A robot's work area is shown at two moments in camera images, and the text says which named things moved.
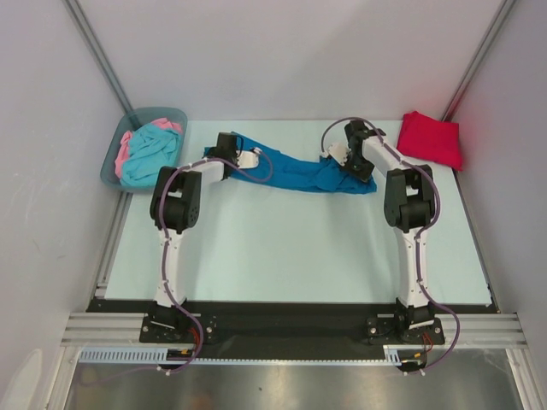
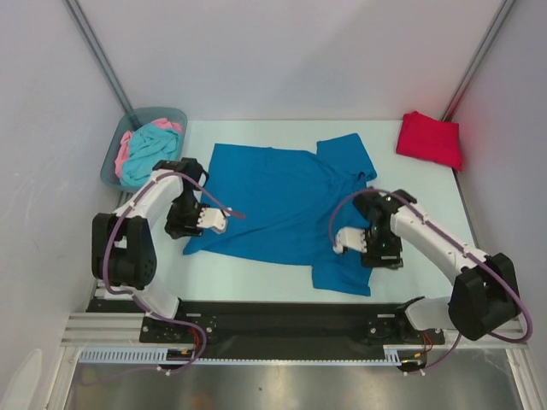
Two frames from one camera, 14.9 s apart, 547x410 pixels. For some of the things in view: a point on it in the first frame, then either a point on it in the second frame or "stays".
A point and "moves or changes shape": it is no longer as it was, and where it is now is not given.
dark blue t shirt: x=303 y=172 moves or changes shape
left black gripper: x=236 y=158 -> x=177 y=227
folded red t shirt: x=431 y=139 stays
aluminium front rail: x=479 y=330 stays
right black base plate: x=386 y=330 stays
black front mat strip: x=290 y=330 stays
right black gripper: x=361 y=168 -> x=381 y=256
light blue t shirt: x=150 y=148 stays
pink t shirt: x=126 y=138 stays
